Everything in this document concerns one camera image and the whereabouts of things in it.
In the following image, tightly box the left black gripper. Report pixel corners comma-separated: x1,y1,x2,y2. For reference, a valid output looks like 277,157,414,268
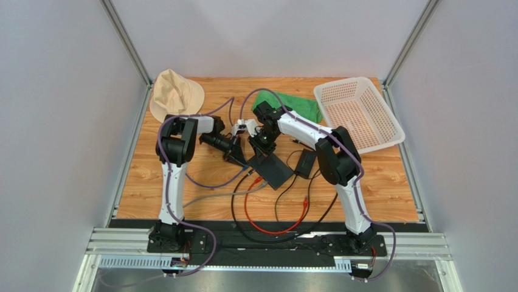
201,134,247,169

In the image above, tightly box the blue ethernet cable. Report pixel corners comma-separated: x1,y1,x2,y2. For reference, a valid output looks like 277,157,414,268
185,165,250,189

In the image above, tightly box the black network switch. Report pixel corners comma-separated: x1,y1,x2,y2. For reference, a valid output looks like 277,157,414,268
248,154,294,190

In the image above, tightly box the black braided ethernet cable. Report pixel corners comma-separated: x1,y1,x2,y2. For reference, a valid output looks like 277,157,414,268
230,170,339,245

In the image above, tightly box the red ethernet cable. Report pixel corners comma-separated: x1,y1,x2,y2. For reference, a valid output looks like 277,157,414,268
244,177,310,235

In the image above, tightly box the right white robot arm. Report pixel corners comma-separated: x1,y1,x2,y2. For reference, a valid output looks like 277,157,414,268
247,102,376,250

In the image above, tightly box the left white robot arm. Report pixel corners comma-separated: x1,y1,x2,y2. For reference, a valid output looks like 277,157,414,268
150,114,224,249

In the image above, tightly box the black power adapter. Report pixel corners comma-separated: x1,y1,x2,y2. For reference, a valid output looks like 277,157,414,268
294,149,317,179

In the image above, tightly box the green cloth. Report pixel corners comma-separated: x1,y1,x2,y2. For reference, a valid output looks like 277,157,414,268
252,91,323,123

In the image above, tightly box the beige bucket hat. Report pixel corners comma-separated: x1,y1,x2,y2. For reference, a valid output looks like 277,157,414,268
149,69,205,122

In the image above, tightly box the white plastic basket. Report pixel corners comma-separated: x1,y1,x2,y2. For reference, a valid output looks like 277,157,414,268
314,77,406,155

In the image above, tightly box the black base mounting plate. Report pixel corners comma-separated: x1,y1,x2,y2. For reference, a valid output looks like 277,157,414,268
109,218,430,270

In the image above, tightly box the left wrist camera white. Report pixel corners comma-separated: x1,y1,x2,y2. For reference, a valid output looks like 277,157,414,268
231,123,247,137

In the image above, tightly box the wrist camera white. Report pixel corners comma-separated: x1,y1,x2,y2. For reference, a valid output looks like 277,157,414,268
231,123,247,137
237,119,258,137

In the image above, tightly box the grey ethernet cable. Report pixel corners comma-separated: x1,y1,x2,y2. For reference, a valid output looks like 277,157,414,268
182,181,269,208

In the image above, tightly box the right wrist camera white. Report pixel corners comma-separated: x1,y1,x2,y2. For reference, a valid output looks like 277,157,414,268
237,119,258,137

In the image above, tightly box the thin black power cord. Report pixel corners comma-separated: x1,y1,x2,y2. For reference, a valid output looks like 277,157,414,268
274,139,322,223

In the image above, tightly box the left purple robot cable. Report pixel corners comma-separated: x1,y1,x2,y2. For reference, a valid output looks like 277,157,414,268
156,96,237,278

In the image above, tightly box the aluminium frame rail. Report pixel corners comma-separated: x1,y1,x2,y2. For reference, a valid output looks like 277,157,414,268
74,228,462,291

